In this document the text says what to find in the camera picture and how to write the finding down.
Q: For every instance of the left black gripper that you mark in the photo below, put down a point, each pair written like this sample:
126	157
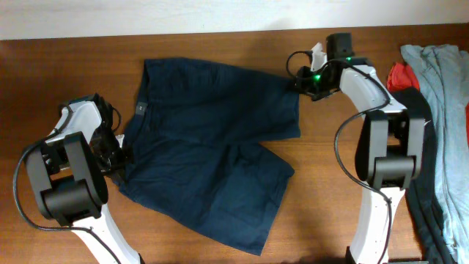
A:
111	169

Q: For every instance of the navy blue shorts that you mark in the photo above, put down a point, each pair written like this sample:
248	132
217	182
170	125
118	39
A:
198	140

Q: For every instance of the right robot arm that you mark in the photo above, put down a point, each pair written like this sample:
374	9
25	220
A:
390	147

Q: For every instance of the red garment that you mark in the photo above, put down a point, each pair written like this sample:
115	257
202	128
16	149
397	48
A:
400	77

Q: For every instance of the black nike garment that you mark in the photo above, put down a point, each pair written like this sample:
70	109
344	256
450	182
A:
421	199

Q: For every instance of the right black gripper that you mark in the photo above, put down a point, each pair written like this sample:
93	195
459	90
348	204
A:
303	85

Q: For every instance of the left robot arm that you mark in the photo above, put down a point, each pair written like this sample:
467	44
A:
68	169

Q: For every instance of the light grey t-shirt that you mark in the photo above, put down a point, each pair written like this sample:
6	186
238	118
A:
442	74

